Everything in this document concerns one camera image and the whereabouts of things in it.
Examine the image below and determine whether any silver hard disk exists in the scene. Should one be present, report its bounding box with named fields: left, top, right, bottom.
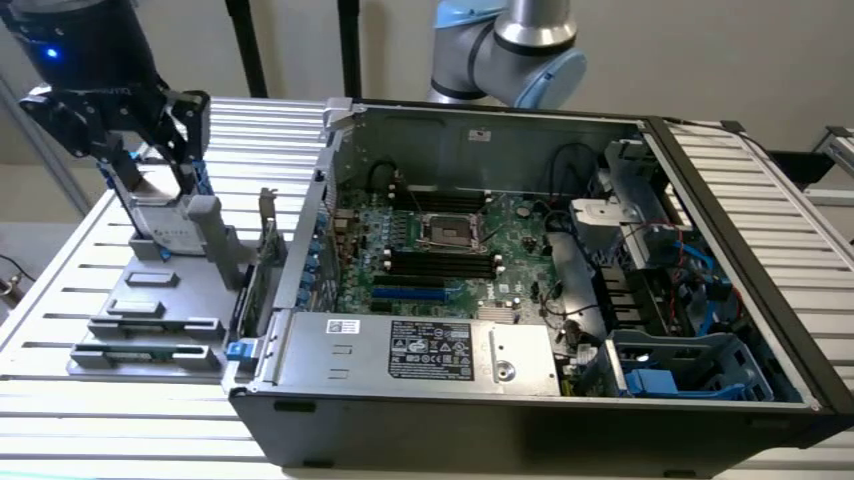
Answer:
left=97, top=158, right=212, bottom=259

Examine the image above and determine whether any black tripod pole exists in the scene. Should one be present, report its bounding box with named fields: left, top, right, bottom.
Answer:
left=222, top=0, right=270, bottom=99
left=334, top=0, right=365, bottom=99

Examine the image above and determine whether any silver power supply unit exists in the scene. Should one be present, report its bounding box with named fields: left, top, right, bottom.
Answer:
left=268, top=311, right=563, bottom=399

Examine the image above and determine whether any blue expansion slot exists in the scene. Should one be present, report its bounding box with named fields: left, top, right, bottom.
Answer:
left=369, top=287, right=446, bottom=303

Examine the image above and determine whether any aluminium profile frame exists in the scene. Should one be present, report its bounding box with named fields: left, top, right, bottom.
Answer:
left=801, top=124, right=854, bottom=207

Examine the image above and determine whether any red wire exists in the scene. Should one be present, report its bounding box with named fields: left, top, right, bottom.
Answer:
left=631, top=223, right=696, bottom=282

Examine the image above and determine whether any green graphics card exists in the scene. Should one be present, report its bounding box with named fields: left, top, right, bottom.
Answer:
left=228, top=186, right=289, bottom=337

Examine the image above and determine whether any grey frame post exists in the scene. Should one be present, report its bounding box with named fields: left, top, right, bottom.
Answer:
left=0, top=74, right=92, bottom=217

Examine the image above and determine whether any blue plastic disk bay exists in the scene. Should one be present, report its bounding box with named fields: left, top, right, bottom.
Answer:
left=595, top=328, right=780, bottom=404

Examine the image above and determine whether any green motherboard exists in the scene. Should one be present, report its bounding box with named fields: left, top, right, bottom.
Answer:
left=325, top=187, right=601, bottom=332

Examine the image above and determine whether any metal disk bay cage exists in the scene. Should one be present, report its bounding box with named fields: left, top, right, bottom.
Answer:
left=567, top=138, right=696, bottom=267

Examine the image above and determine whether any RAM stick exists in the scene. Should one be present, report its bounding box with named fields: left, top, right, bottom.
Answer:
left=90, top=318, right=222, bottom=333
left=72, top=344, right=216, bottom=365

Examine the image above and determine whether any black box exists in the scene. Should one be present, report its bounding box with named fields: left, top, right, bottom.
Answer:
left=764, top=148, right=836, bottom=185

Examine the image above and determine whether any black open PC case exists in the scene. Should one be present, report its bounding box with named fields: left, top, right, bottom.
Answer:
left=222, top=97, right=854, bottom=472

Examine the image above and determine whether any short black wire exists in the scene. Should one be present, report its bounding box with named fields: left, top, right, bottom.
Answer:
left=368, top=159, right=402, bottom=197

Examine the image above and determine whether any black looped wire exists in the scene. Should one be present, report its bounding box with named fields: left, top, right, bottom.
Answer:
left=548, top=141, right=600, bottom=202

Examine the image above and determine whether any black expansion slot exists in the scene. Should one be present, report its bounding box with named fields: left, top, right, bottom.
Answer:
left=369, top=276, right=446, bottom=289

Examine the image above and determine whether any silver chipset heatsink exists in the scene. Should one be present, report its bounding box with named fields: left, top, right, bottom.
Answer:
left=476, top=303, right=521, bottom=327

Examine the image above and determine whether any grey air shroud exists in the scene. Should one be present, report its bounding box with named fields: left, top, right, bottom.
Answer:
left=544, top=230, right=600, bottom=322

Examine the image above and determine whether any thin black cable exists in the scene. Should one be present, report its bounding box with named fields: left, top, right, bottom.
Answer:
left=0, top=253, right=42, bottom=303

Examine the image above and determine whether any CPU socket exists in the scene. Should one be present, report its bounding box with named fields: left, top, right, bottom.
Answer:
left=414, top=211, right=486, bottom=252

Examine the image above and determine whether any blue wire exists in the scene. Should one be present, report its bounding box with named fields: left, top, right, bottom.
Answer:
left=671, top=238, right=743, bottom=337

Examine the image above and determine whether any grey parts rack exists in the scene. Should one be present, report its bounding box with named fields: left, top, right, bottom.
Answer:
left=64, top=193, right=289, bottom=387

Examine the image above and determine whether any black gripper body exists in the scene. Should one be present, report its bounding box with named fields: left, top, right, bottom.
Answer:
left=0, top=0, right=173, bottom=144

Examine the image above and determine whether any blue case latch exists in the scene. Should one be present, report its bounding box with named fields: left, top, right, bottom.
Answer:
left=225, top=338, right=258, bottom=372

